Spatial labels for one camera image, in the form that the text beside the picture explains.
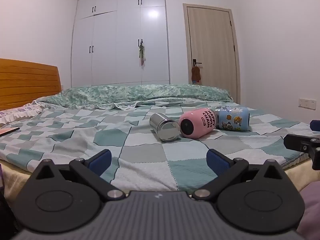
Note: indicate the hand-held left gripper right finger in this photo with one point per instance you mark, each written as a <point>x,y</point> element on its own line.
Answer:
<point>218,162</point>

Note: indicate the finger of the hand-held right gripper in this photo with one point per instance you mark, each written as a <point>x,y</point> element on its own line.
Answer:
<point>296,142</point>
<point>315,125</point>

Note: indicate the blue cartoon cup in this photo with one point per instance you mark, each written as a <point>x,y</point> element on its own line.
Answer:
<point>233,120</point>

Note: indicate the white wardrobe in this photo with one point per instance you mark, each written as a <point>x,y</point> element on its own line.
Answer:
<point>117,42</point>

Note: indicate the purple floral pillow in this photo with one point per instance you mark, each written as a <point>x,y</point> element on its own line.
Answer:
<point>17,113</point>

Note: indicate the green hanging ornament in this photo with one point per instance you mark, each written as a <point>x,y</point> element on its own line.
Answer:
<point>141,51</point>

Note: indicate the wooden headboard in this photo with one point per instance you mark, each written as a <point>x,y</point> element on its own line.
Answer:
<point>27,82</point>

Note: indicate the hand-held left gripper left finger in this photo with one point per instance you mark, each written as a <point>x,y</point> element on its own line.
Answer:
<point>100,162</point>

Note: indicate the white wall socket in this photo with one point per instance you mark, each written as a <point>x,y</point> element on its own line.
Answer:
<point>307,103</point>

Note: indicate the pink cup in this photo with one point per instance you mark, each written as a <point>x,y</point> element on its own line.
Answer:
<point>197,122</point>

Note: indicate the beige bed sheet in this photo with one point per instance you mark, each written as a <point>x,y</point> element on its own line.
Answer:
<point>15,180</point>

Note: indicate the beige door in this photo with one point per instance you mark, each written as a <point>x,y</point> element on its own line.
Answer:
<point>212,45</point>

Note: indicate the green floral quilt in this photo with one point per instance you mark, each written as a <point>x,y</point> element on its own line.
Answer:
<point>140,93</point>

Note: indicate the green checkered blanket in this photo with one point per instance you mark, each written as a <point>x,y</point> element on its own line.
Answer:
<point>140,152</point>

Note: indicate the stainless steel cup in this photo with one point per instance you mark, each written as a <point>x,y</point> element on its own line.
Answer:
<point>165,126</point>

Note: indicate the brown hanging plush toy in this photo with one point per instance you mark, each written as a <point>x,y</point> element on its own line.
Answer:
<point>195,73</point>

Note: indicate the purple cloth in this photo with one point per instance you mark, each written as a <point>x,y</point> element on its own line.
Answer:
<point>311,212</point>

